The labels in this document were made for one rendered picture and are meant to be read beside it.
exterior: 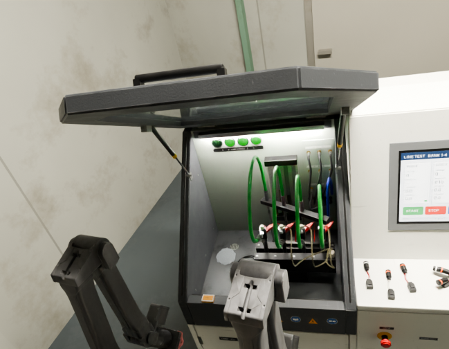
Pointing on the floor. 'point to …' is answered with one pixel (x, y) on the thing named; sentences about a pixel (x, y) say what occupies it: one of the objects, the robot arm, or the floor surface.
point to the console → (412, 244)
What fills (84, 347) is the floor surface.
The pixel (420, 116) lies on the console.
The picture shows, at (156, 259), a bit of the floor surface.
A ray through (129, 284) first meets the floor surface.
